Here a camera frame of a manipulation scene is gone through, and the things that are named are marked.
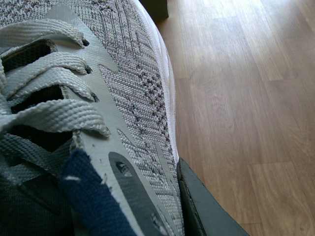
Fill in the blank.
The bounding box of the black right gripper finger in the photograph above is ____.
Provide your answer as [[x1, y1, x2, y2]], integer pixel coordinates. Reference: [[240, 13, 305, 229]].
[[177, 158, 248, 236]]

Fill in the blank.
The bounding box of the grey knit sneaker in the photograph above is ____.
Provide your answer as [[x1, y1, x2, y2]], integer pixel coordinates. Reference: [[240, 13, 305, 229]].
[[0, 0, 185, 236]]

